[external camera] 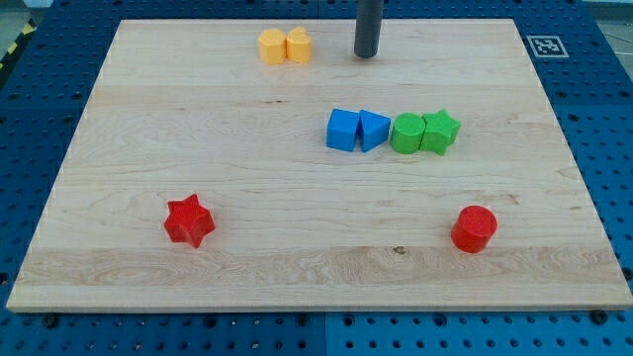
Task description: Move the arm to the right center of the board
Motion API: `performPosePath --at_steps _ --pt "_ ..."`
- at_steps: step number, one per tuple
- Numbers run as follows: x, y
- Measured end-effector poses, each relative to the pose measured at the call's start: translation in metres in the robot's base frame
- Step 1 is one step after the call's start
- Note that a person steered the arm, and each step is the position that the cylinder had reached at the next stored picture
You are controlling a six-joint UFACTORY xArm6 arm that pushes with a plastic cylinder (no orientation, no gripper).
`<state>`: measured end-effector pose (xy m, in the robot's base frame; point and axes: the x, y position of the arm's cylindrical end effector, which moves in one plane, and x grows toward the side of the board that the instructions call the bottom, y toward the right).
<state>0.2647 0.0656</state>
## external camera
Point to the yellow hexagon block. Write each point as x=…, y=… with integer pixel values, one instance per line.
x=272, y=46

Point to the red star block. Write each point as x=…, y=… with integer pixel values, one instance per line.
x=188, y=221

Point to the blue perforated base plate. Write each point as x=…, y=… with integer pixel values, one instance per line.
x=52, y=76

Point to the green star block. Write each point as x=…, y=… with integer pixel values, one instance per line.
x=440, y=132

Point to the white fiducial marker tag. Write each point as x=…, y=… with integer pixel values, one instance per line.
x=547, y=46

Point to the red cylinder block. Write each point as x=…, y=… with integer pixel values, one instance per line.
x=473, y=229

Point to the green cylinder block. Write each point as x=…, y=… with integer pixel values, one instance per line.
x=407, y=133

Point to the yellow heart block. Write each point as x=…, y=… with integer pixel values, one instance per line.
x=299, y=45

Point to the light wooden board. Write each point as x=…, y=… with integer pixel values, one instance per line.
x=184, y=107

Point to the blue cube block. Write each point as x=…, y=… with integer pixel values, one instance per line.
x=341, y=129

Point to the blue triangle block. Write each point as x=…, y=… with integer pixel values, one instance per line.
x=374, y=129

